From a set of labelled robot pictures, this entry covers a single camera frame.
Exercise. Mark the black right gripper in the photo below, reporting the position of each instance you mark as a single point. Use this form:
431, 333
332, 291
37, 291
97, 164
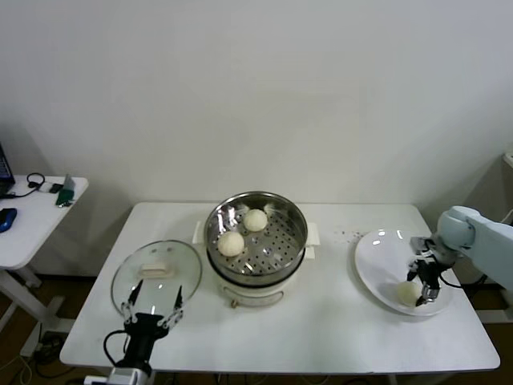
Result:
429, 272

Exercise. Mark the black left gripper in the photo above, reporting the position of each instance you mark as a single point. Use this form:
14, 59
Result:
145, 329

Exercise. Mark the white steamed baozi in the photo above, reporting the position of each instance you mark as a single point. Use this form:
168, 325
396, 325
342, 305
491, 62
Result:
255, 220
406, 293
231, 244

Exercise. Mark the round glass pot lid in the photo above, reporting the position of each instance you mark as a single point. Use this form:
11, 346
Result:
182, 256

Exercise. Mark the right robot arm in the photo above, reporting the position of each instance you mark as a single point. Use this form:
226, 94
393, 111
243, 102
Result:
481, 236

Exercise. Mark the stainless steel steamer basket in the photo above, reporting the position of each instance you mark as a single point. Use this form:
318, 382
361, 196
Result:
288, 240

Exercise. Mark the white oval plate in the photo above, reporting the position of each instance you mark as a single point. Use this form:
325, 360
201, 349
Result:
380, 260

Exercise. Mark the scattered brown crumbs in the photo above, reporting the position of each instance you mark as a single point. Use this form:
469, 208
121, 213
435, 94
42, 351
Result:
352, 233

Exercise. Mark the grey floor power strip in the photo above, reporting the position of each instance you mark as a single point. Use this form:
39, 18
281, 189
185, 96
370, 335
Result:
50, 341

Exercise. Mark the white side table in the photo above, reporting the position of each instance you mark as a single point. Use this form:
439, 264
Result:
40, 232

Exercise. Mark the blue computer mouse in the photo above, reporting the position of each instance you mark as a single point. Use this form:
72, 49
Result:
7, 218

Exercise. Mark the dark laptop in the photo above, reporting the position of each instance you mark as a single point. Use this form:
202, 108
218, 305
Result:
4, 168

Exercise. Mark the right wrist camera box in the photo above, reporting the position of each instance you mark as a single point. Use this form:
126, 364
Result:
418, 242

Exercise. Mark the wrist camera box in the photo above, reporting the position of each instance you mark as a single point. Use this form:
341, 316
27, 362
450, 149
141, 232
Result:
122, 377
418, 242

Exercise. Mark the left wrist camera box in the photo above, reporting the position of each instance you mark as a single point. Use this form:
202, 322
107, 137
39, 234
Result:
122, 377

